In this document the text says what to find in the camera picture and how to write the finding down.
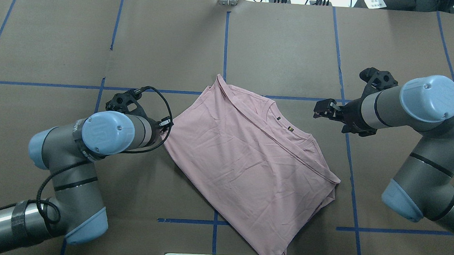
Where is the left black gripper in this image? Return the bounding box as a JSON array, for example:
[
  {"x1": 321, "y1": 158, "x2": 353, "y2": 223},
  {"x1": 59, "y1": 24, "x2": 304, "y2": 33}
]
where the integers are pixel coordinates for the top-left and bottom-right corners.
[{"x1": 148, "y1": 116, "x2": 173, "y2": 145}]

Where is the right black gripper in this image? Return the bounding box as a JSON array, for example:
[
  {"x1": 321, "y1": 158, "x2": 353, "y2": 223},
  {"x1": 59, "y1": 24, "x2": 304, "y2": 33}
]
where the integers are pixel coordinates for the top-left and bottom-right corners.
[{"x1": 313, "y1": 98, "x2": 377, "y2": 137}]

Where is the pink Snoopy t-shirt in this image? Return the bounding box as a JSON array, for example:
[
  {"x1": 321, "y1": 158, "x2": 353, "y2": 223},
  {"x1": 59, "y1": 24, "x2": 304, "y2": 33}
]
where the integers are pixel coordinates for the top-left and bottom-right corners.
[{"x1": 164, "y1": 75, "x2": 340, "y2": 255}]

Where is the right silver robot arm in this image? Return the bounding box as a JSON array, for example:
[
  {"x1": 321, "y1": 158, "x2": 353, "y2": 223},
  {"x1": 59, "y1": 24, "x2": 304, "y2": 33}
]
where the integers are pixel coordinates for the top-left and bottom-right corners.
[{"x1": 313, "y1": 68, "x2": 454, "y2": 235}]

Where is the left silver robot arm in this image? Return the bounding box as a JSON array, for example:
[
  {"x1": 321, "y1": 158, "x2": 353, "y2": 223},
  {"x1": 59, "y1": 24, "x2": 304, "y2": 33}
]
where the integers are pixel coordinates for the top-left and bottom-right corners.
[{"x1": 0, "y1": 111, "x2": 173, "y2": 253}]

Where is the black box with label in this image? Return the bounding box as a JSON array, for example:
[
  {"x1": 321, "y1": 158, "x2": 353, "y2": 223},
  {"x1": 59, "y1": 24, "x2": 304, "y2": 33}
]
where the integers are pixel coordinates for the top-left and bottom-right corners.
[{"x1": 352, "y1": 0, "x2": 417, "y2": 11}]

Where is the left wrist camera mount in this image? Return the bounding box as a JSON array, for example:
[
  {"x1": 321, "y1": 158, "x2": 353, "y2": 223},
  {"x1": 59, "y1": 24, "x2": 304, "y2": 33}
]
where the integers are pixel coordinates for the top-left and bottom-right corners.
[{"x1": 105, "y1": 89, "x2": 147, "y2": 118}]

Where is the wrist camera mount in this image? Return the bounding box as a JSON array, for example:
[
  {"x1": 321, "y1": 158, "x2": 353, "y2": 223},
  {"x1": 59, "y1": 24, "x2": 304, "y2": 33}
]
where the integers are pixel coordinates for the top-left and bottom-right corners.
[
  {"x1": 359, "y1": 67, "x2": 399, "y2": 98},
  {"x1": 105, "y1": 89, "x2": 147, "y2": 118}
]

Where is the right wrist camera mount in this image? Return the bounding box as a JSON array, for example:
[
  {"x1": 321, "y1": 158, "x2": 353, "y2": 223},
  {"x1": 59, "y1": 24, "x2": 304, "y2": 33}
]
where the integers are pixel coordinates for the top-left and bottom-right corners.
[{"x1": 359, "y1": 67, "x2": 399, "y2": 98}]

